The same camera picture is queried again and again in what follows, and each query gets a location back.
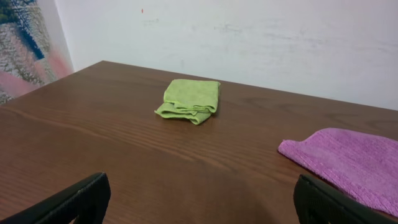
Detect folded green cloth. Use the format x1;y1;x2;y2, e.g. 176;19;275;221
155;79;221;125

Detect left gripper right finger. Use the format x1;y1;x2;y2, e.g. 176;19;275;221
294;174;397;224

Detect purple cloth with label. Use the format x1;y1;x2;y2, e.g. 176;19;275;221
278;128;397;216

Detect colourful wall poster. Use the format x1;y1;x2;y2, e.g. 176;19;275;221
1;0;73;104

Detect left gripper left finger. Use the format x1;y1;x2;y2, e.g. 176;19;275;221
1;172;111;224

